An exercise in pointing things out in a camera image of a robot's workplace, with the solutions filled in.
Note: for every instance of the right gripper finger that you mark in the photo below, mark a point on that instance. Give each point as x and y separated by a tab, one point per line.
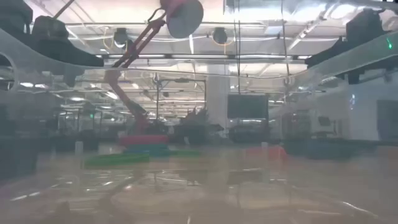
323	56

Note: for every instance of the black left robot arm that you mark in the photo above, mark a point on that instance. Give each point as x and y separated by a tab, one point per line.
15	12

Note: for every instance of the black display screen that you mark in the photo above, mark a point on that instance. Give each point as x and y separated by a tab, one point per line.
247	105

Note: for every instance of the small potted succulent plant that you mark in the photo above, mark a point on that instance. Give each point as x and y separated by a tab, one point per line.
196	124

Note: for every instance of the orange rubber band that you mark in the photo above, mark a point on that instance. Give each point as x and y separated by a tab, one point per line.
267	152

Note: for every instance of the red desk lamp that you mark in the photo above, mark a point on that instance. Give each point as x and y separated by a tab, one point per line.
183	18

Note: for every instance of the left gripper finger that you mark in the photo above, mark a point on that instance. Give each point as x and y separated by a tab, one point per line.
87	59

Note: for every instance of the blue rubber band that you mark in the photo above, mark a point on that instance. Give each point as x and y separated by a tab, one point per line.
147	150

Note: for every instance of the green rubber band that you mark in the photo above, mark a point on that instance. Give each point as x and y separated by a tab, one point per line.
116	160
185	153

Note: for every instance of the clear plastic bin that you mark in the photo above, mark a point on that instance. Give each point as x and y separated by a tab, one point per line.
199	193

